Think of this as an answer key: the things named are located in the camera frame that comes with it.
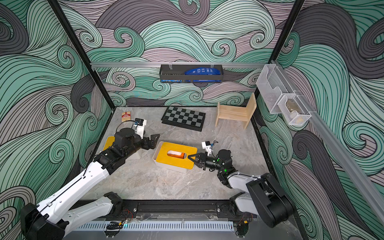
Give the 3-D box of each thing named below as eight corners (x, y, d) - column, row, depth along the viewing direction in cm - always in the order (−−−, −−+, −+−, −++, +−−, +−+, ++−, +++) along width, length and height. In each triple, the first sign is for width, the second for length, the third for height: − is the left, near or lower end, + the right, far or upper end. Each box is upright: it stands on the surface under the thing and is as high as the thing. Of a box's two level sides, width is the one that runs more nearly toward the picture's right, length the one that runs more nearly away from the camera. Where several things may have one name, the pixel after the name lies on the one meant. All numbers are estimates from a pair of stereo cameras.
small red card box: (122, 122, 113) (120, 120, 112) (122, 114, 119) (121, 112, 117) (131, 120, 114) (130, 118, 113) (131, 112, 120) (130, 110, 118)
